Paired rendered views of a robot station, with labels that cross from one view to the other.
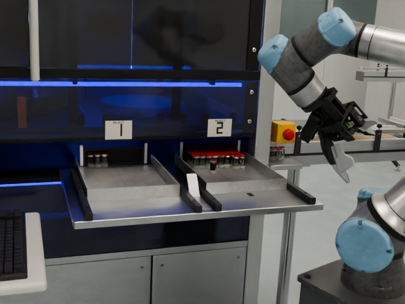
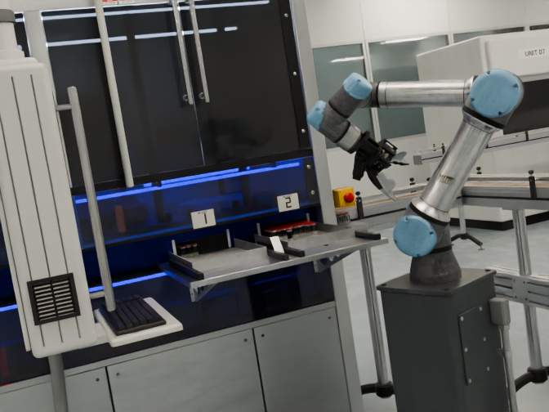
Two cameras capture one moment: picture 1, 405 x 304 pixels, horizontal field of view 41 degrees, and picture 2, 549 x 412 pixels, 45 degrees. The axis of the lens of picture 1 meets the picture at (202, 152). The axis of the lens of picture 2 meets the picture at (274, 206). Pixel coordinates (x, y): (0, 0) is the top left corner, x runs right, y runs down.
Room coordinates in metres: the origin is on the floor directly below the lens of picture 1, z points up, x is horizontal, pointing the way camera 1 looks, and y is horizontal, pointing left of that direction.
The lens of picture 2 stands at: (-0.74, 0.08, 1.27)
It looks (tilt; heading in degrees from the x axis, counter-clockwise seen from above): 6 degrees down; 358
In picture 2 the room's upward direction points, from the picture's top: 9 degrees counter-clockwise
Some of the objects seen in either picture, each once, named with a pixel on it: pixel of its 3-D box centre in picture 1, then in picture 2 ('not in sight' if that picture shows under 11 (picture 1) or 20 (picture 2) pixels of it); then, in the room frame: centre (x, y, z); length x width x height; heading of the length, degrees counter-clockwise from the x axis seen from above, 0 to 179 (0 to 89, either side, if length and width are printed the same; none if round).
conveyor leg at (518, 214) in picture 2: not in sight; (528, 295); (1.97, -1.00, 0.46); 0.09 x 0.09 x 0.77; 19
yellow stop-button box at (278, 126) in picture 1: (282, 131); (343, 197); (1.91, -0.28, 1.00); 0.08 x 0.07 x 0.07; 19
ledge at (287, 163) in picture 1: (278, 161); (345, 226); (1.95, -0.28, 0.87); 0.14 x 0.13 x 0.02; 19
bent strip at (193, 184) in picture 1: (198, 190); (283, 247); (1.45, 0.01, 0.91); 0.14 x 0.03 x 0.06; 19
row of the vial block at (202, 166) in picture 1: (217, 160); (292, 231); (1.80, -0.05, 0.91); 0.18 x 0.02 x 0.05; 109
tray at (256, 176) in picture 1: (226, 170); (302, 235); (1.72, -0.08, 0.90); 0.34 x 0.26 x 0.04; 19
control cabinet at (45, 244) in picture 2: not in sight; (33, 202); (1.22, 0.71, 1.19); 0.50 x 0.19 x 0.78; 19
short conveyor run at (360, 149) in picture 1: (329, 140); (388, 202); (2.14, -0.50, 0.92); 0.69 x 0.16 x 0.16; 109
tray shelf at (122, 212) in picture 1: (182, 187); (268, 253); (1.59, 0.05, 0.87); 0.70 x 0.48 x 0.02; 109
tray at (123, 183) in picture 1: (123, 175); (216, 254); (1.60, 0.24, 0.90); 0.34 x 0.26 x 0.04; 19
